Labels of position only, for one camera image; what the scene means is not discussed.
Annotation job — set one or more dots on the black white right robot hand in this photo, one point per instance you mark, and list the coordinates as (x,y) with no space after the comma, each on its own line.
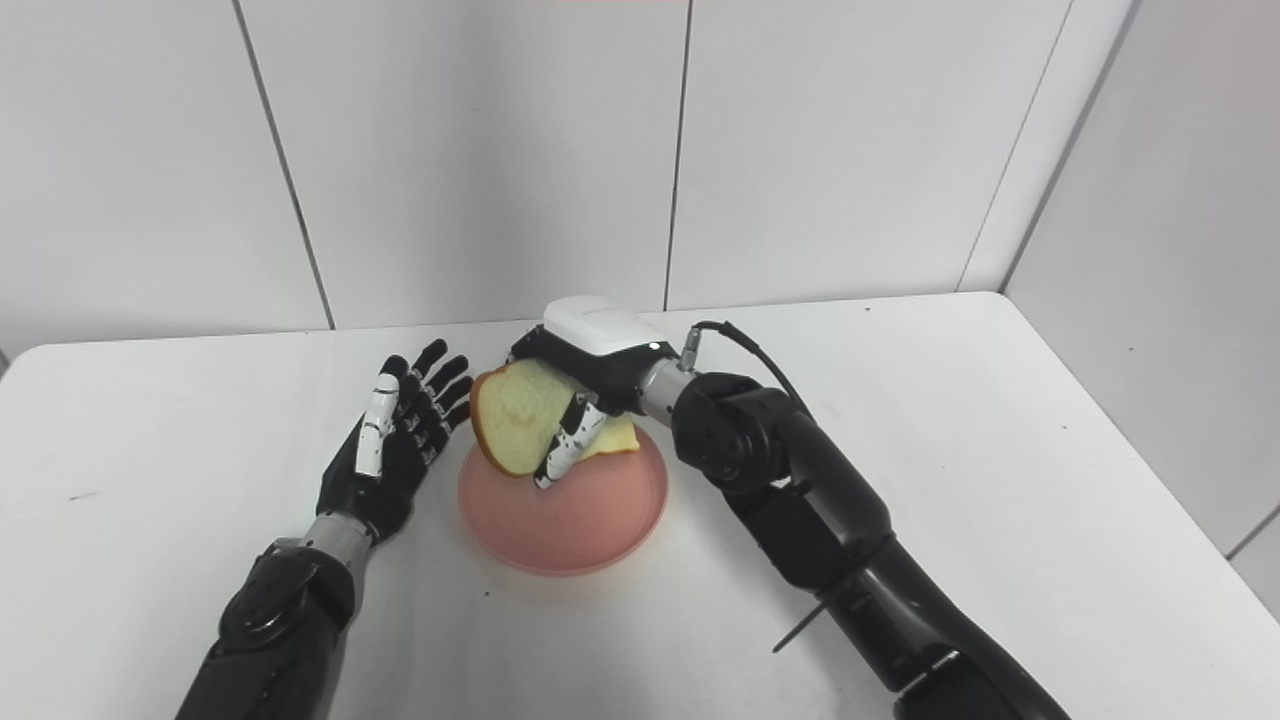
(600,365)

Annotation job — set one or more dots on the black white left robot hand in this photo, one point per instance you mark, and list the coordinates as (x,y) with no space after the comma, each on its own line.
(385,455)

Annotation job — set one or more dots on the slice of bread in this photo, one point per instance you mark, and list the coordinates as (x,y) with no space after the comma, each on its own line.
(520,420)

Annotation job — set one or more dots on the pink round plate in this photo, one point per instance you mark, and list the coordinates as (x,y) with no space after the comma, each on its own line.
(565,510)

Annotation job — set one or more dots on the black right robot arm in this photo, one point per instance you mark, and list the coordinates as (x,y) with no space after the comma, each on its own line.
(830,540)

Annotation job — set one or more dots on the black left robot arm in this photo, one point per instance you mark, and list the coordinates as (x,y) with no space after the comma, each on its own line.
(280,630)

